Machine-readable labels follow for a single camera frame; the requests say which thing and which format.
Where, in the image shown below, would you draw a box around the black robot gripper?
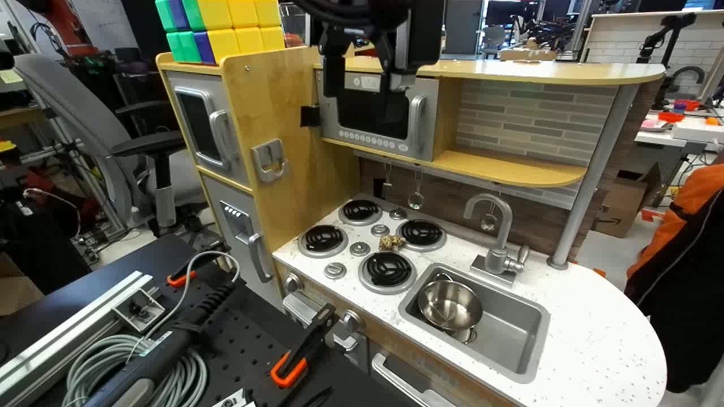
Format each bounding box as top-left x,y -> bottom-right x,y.
292,0 -> 444,97

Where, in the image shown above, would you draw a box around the small brown stuffed toy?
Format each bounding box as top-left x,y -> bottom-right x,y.
380,236 -> 407,253

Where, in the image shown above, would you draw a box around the toy microwave silver door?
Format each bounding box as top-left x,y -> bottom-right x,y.
318,73 -> 439,161

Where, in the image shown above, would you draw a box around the wooden toy kitchen set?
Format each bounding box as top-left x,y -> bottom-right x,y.
157,47 -> 668,407

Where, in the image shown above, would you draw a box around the black toy burner back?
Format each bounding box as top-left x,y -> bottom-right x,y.
340,199 -> 383,226

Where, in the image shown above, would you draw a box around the black toy burner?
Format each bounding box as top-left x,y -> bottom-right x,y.
399,220 -> 447,252
300,223 -> 347,257
357,253 -> 416,295
340,199 -> 383,226

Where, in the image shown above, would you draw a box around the black toy burner right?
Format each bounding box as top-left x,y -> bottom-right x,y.
399,220 -> 447,252

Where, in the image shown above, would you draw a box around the toy oven door upper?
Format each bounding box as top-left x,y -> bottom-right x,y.
167,73 -> 250,183

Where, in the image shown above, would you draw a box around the black toy burner left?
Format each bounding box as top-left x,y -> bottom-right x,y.
300,223 -> 347,257

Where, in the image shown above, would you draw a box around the black toy burner front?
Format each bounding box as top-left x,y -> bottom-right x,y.
357,253 -> 416,295

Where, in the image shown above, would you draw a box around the silver toy faucet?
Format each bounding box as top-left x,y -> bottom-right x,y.
464,192 -> 530,286

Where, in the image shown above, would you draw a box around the stainless steel pot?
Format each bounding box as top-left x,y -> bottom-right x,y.
416,281 -> 483,332

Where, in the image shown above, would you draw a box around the steel toy sink basin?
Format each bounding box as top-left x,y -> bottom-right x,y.
400,265 -> 551,382

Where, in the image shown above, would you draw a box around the colourful block stack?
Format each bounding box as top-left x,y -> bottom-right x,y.
155,0 -> 286,65

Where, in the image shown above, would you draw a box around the cardboard box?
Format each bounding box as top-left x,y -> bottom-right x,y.
596,165 -> 660,237

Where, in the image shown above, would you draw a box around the grey office chair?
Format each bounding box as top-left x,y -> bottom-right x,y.
15,55 -> 207,228

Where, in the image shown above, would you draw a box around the orange black clamp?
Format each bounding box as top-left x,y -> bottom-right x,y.
270,306 -> 337,388

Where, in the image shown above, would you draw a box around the person in orange jacket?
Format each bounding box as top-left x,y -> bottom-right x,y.
625,163 -> 724,394

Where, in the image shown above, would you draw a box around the coiled grey cable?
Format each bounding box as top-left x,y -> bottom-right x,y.
61,332 -> 210,407

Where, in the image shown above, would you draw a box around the aluminium extrusion rail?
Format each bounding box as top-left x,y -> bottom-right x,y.
0,272 -> 166,407

